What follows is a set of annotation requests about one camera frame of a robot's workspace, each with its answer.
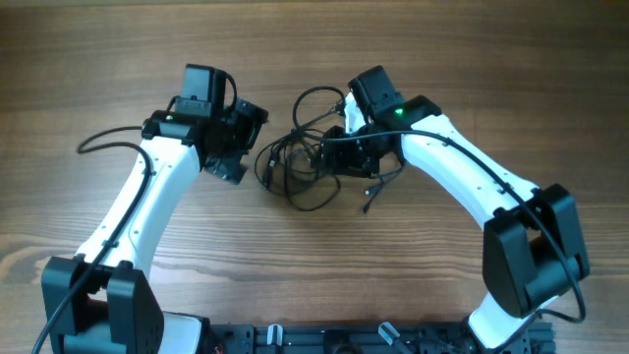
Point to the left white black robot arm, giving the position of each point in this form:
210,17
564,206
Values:
99,300

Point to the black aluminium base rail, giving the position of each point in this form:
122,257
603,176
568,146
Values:
344,339

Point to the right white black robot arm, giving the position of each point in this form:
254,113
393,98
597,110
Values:
533,245

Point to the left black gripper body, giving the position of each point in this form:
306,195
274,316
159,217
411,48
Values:
238,128

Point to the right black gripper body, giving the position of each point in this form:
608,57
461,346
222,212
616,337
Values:
360,155

